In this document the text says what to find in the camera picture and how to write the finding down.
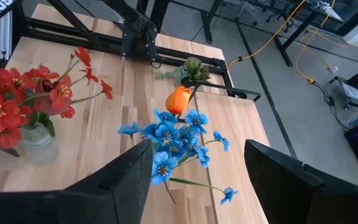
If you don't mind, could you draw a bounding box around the potted green succulent plant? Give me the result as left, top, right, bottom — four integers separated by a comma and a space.
155, 57, 213, 88

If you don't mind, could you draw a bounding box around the white network device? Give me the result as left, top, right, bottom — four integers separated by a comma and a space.
340, 82, 358, 105

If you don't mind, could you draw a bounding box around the ribbed clear glass vase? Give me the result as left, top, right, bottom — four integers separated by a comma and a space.
20, 123, 58, 166

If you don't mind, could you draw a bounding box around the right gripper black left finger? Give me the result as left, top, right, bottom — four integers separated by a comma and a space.
0, 139, 154, 224

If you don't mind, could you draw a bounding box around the silver metal bracket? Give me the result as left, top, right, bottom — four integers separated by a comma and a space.
0, 11, 13, 60

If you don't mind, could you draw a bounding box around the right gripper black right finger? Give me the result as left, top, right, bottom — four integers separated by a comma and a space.
244, 139, 358, 224

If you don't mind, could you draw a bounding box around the orange artificial tulip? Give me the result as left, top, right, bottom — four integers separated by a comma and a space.
165, 85, 200, 116

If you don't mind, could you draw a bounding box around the blue artificial flower bunch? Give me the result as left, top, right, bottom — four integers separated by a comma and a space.
117, 108, 239, 206

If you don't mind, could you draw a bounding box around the black-legged office desk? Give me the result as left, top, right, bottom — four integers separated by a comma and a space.
272, 0, 358, 68

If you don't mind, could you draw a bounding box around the yellow cable with black knot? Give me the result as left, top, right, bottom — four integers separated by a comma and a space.
227, 0, 307, 71

